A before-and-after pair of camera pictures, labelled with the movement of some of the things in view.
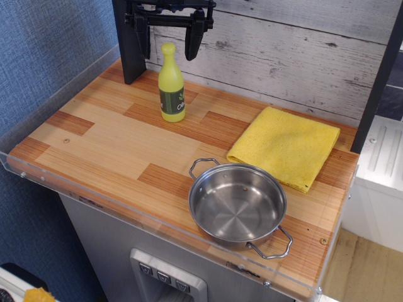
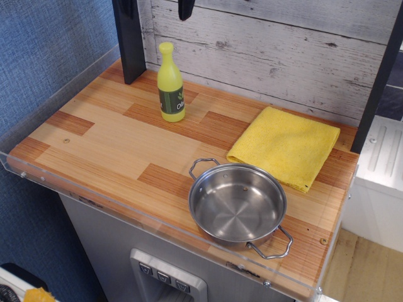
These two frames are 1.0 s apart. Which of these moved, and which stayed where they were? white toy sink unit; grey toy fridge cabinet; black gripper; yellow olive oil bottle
Moved: black gripper
Stayed: grey toy fridge cabinet; yellow olive oil bottle; white toy sink unit
